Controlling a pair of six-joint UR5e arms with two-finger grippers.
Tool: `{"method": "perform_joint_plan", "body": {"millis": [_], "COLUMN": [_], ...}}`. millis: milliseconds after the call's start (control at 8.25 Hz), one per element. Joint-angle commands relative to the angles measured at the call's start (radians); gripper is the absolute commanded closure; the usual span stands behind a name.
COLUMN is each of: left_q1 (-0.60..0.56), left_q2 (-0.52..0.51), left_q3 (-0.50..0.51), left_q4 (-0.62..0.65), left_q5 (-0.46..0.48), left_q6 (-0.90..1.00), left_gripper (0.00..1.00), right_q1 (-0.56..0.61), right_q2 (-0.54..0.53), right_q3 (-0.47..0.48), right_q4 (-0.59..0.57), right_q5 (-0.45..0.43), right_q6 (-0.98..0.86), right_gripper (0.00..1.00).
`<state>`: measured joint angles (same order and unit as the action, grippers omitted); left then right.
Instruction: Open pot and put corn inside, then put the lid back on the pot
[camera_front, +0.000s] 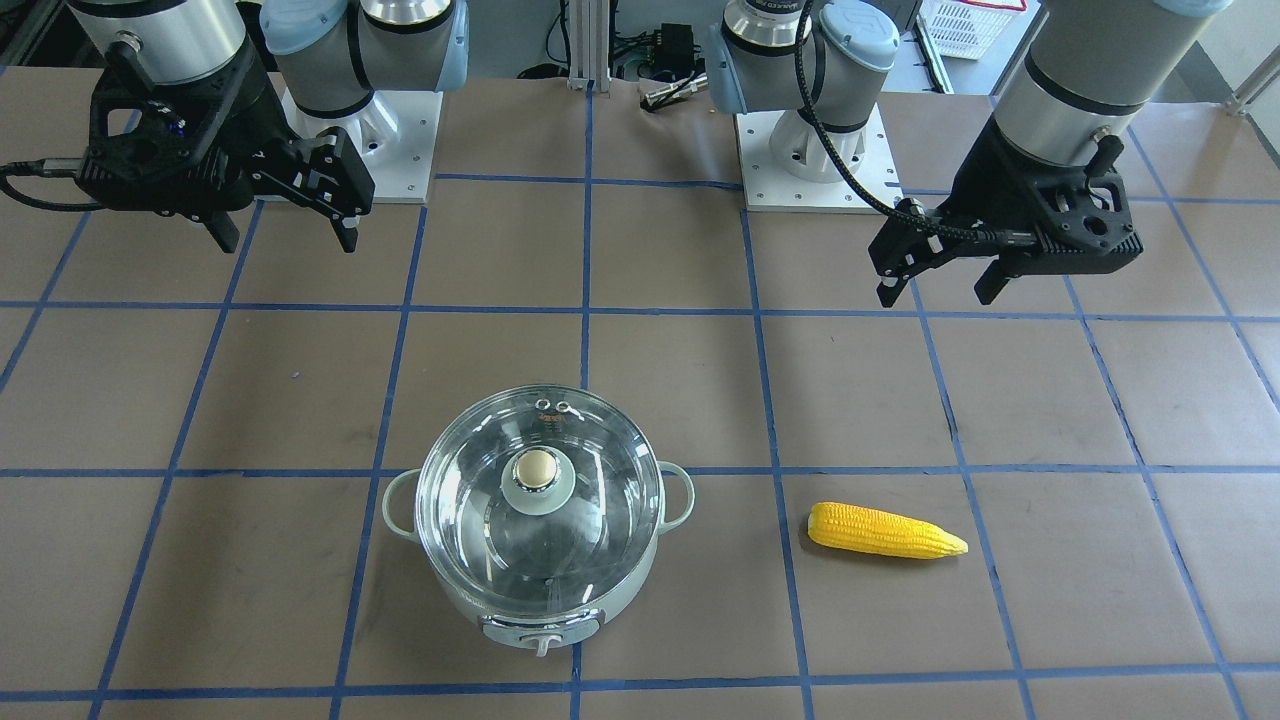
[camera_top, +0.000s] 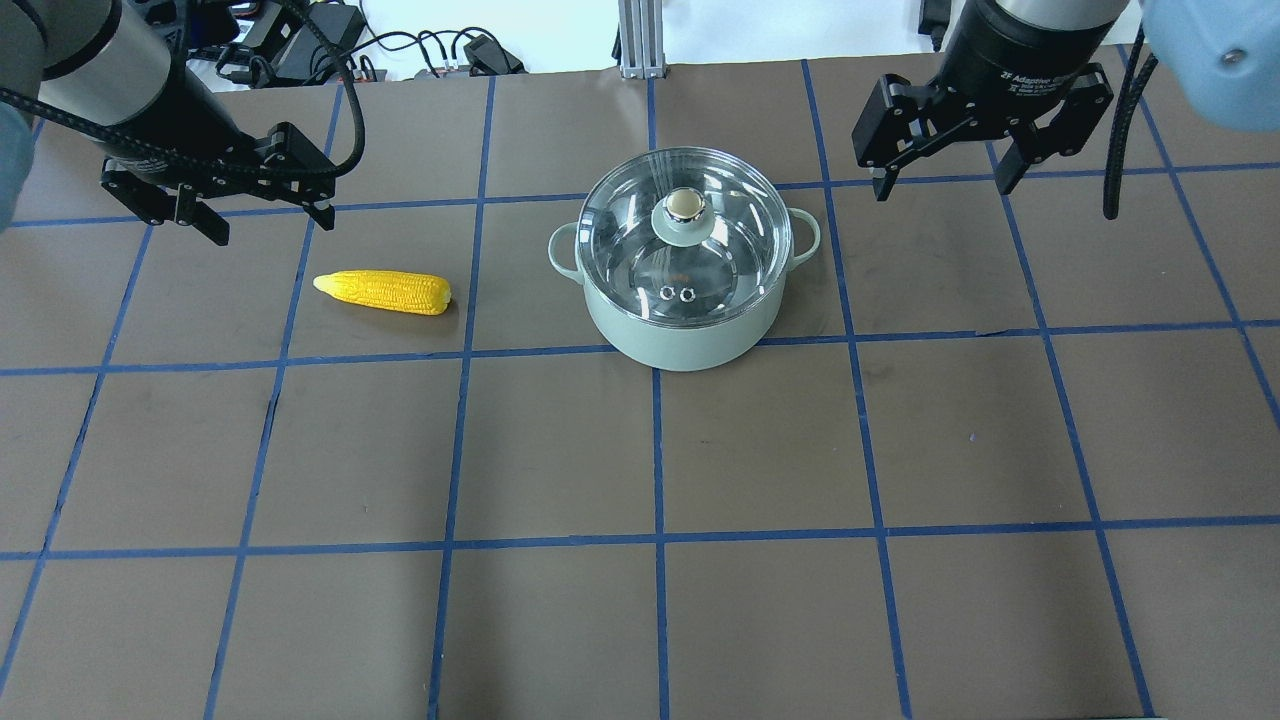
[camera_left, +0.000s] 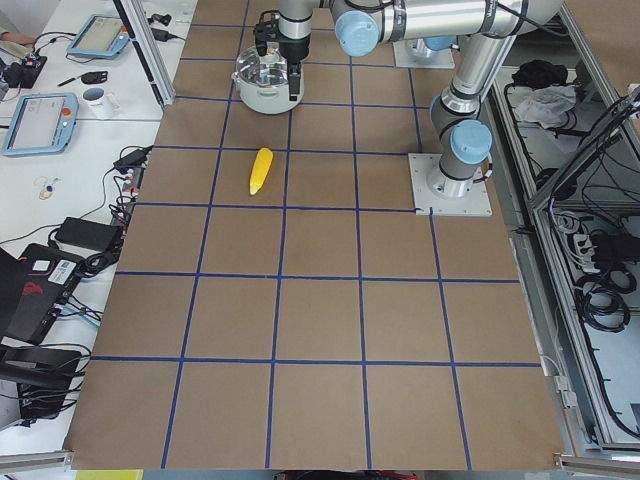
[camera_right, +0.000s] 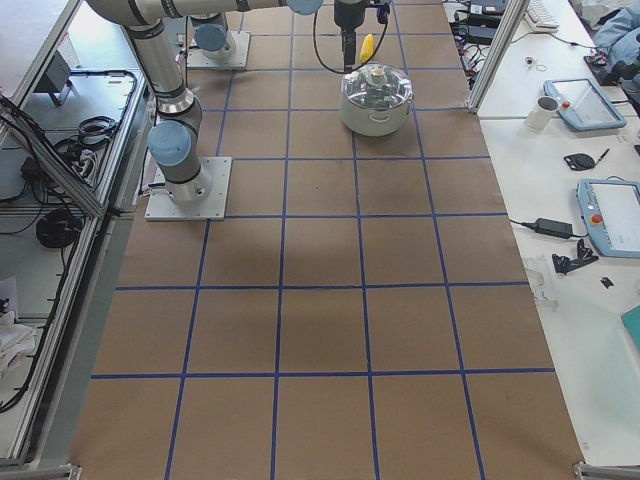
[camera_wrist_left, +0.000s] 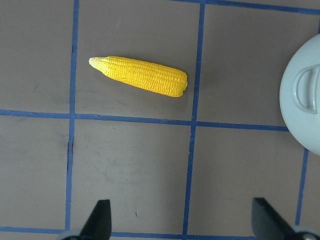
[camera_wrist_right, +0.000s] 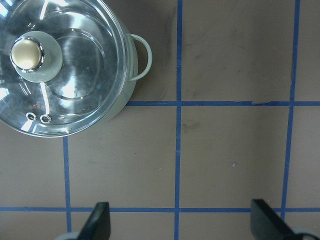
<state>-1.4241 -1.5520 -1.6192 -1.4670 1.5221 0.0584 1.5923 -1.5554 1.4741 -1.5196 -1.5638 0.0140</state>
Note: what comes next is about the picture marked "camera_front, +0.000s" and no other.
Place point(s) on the black power adapter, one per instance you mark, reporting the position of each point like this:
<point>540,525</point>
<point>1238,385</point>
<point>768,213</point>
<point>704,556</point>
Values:
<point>673,49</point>

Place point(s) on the glass pot lid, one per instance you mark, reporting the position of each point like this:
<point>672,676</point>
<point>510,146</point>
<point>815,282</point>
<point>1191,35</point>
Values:
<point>577,423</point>

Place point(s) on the pale green electric pot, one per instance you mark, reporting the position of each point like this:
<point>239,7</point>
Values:
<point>545,552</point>

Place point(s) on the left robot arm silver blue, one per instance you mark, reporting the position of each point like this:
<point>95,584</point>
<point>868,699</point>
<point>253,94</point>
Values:
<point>1089,69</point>

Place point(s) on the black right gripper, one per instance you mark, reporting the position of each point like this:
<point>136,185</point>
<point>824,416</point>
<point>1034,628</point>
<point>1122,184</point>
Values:
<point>251,133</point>

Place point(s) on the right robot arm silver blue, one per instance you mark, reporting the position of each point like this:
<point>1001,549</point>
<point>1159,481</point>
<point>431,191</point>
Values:
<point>338,111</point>

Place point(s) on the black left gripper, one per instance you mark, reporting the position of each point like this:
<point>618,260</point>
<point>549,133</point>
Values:
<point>985,198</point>

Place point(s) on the white plastic basket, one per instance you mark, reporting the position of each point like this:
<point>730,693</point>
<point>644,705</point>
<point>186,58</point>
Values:
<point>966,29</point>

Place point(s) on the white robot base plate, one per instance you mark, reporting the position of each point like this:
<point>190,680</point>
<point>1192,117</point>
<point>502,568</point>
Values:
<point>785,167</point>
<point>396,136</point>

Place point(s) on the yellow corn cob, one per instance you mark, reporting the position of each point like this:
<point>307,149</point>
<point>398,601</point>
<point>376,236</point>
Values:
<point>859,529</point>

